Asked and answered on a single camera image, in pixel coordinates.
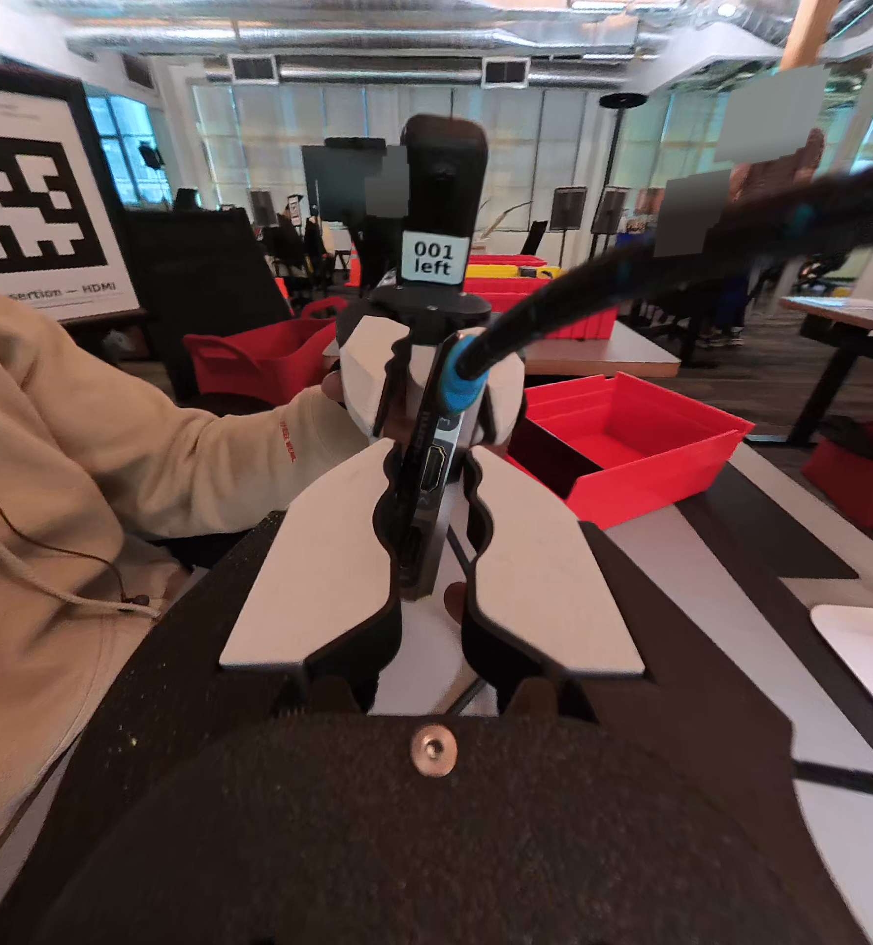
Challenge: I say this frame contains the red handled basket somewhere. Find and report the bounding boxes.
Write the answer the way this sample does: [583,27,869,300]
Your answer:
[183,295,349,407]

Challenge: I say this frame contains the wood edged table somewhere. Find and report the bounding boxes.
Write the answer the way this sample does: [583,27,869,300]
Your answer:
[323,321,682,379]

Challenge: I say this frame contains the red floor bin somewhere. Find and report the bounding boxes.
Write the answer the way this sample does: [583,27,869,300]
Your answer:
[802,419,873,533]

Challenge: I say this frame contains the beige hoodie drawstring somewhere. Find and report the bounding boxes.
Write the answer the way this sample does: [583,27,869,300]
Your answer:
[0,517,162,620]

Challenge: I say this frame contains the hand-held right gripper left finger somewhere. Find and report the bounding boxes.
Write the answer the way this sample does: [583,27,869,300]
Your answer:
[218,439,405,671]

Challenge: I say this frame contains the person's left forearm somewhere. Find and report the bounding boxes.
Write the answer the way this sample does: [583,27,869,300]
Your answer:
[122,384,369,540]

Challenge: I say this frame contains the red storage bin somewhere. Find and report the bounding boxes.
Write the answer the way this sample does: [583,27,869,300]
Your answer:
[464,254,620,341]

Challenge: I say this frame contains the silver ceiling duct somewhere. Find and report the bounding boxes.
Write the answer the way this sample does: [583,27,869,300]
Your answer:
[67,18,638,59]

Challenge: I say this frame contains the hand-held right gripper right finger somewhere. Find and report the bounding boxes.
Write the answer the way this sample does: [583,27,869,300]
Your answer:
[462,446,646,679]

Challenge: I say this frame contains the black music stand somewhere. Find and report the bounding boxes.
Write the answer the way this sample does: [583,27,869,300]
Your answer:
[591,187,631,236]
[549,187,588,231]

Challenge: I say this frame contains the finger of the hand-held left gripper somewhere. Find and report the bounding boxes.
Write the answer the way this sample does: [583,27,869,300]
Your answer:
[338,316,412,438]
[479,353,528,448]

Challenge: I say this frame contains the person's beige hoodie torso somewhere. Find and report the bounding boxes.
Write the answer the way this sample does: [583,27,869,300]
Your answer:
[0,284,208,880]

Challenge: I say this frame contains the white tablet stand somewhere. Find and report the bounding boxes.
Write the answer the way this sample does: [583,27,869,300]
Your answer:
[810,604,873,757]

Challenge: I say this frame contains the black cable with blue plug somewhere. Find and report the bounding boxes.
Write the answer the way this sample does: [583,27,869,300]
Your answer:
[436,151,873,416]

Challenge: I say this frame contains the thin black cable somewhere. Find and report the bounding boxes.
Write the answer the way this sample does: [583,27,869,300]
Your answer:
[791,759,873,803]

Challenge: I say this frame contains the black framed marker sign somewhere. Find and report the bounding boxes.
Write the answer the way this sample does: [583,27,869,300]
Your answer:
[0,55,143,323]

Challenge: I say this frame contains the grey metal port hub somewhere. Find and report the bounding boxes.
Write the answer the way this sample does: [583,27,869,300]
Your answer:
[394,409,474,600]

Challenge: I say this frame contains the black draped equipment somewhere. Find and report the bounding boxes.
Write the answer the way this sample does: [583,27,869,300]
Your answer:
[122,207,290,403]

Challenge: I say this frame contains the wooden desk with black legs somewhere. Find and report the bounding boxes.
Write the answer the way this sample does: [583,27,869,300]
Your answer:
[779,295,873,447]

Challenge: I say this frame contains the red open bin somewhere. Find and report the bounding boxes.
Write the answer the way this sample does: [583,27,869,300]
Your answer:
[506,371,756,530]

